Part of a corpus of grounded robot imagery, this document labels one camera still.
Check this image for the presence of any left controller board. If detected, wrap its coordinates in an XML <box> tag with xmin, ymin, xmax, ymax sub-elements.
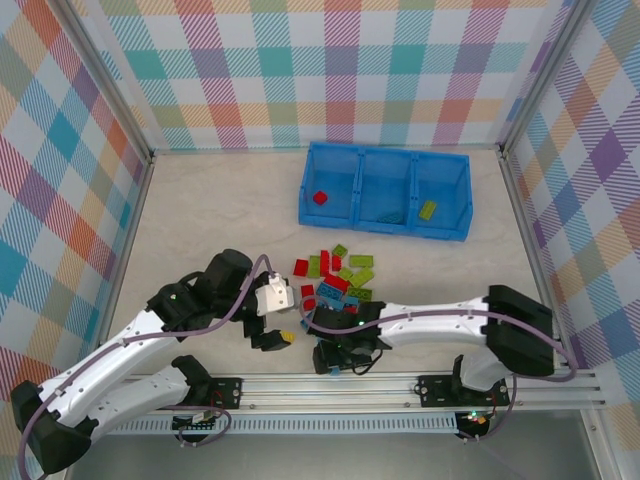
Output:
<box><xmin>172</xmin><ymin>407</ymin><xmax>221</xmax><ymax>432</ymax></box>

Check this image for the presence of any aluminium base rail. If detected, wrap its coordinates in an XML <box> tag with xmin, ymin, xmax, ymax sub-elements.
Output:
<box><xmin>112</xmin><ymin>372</ymin><xmax>604</xmax><ymax>414</ymax></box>

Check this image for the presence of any thin black cable loop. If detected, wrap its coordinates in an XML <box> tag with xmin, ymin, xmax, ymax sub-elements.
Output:
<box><xmin>347</xmin><ymin>347</ymin><xmax>386</xmax><ymax>376</ymax></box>

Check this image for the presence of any slotted white cable duct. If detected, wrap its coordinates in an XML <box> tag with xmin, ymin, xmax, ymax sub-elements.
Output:
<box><xmin>107</xmin><ymin>413</ymin><xmax>459</xmax><ymax>436</ymax></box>

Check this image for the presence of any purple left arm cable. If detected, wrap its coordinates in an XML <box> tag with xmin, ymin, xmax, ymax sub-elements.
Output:
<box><xmin>17</xmin><ymin>253</ymin><xmax>275</xmax><ymax>480</ymax></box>

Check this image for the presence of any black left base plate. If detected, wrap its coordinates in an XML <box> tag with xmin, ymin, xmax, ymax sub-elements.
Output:
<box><xmin>204</xmin><ymin>377</ymin><xmax>245</xmax><ymax>409</ymax></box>

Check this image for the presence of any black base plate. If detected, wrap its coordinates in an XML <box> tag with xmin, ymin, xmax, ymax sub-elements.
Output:
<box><xmin>204</xmin><ymin>377</ymin><xmax>245</xmax><ymax>409</ymax></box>
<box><xmin>417</xmin><ymin>373</ymin><xmax>511</xmax><ymax>409</ymax></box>

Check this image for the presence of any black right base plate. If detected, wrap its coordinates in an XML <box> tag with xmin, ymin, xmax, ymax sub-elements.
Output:
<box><xmin>417</xmin><ymin>373</ymin><xmax>511</xmax><ymax>409</ymax></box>

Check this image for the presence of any aluminium floor frame bar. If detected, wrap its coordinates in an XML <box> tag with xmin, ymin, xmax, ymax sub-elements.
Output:
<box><xmin>94</xmin><ymin>154</ymin><xmax>156</xmax><ymax>351</ymax></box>
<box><xmin>497</xmin><ymin>147</ymin><xmax>574</xmax><ymax>371</ymax></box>

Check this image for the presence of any aluminium frame post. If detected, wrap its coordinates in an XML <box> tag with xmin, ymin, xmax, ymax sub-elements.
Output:
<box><xmin>499</xmin><ymin>0</ymin><xmax>594</xmax><ymax>154</ymax></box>
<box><xmin>58</xmin><ymin>0</ymin><xmax>154</xmax><ymax>164</ymax></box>

